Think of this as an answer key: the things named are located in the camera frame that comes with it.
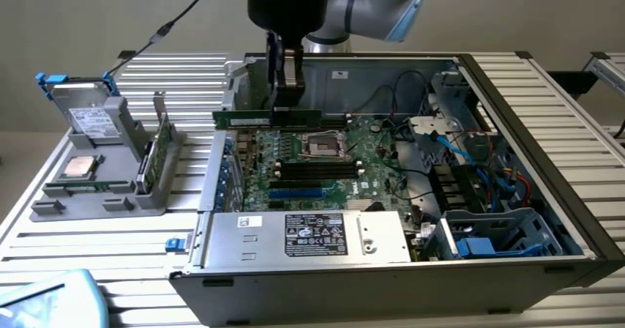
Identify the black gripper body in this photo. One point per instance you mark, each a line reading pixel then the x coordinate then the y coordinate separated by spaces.
pixel 288 2

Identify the black RAM slot bank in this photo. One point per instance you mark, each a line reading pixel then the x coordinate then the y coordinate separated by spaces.
pixel 336 122
pixel 318 168

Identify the CPU socket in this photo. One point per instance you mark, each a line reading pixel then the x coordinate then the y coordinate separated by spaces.
pixel 320 145

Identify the black expansion slot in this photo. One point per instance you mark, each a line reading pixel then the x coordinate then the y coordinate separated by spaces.
pixel 294 184

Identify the green Dell motherboard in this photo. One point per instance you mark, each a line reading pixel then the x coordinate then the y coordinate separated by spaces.
pixel 371 167

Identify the blue expansion slot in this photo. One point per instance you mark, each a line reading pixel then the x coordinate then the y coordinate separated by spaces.
pixel 295 193

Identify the green graphics card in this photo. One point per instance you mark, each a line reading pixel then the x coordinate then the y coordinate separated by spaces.
pixel 163 141

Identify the metal drive cage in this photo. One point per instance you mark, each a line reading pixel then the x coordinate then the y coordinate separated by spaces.
pixel 454 101

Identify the silver chipset heatsink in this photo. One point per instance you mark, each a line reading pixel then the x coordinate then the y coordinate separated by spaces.
pixel 364 206

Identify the silver power supply unit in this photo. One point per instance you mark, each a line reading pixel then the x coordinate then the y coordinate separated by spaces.
pixel 274 236

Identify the black fan shroud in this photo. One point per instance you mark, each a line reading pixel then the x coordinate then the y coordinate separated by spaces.
pixel 456 189

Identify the grey parts rack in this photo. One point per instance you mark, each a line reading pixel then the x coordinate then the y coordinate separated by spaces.
pixel 122 200

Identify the silver CPU chip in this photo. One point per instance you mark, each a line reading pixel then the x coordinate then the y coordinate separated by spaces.
pixel 80 167

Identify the blue case latch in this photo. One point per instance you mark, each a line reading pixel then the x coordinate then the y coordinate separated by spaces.
pixel 176 244

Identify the open grey PC case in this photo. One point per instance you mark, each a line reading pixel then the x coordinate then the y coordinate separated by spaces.
pixel 391 291

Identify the grey disk bay cage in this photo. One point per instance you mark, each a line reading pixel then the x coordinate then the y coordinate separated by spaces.
pixel 512 229

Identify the slatted metal side table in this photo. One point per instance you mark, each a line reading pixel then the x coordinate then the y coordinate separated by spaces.
pixel 608 71

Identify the light blue rounded device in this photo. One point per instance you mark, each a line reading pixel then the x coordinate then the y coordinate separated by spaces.
pixel 44 302

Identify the hard disk with blue bracket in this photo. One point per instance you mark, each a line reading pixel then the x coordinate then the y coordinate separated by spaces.
pixel 86 104

